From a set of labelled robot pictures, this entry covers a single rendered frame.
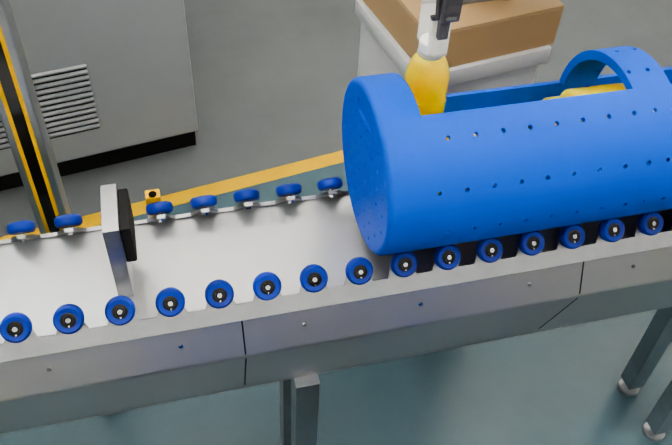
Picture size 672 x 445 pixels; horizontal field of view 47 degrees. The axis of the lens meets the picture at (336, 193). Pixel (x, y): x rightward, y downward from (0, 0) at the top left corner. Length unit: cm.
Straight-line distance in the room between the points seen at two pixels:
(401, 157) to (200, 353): 46
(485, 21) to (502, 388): 113
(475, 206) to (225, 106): 204
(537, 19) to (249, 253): 78
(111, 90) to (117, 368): 150
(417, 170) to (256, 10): 261
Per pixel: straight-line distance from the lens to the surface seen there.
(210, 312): 125
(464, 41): 160
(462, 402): 227
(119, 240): 119
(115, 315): 122
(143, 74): 264
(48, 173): 157
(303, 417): 162
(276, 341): 130
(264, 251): 132
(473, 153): 113
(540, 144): 118
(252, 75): 325
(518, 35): 168
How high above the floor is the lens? 193
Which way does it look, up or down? 45 degrees down
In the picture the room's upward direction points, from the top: 3 degrees clockwise
